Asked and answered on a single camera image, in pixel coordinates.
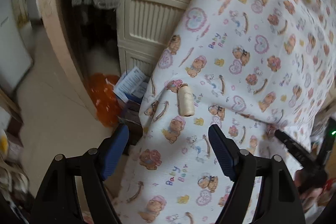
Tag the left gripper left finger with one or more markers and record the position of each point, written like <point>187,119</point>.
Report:
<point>112,149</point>

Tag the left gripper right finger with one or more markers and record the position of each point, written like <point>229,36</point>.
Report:
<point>225,150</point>

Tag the cream thread spool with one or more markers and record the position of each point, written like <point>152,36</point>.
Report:
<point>186,101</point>

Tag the person right hand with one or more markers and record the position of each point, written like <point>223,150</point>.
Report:
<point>317,194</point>

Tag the orange plastic bag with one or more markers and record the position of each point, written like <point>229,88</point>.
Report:
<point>100,88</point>

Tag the blue white paper box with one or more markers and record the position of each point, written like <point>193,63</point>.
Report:
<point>132,85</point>

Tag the bear print cloth cover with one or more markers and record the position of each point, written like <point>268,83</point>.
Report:
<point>250,64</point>

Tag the white refrigerator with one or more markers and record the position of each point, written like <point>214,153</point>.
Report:
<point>15,60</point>

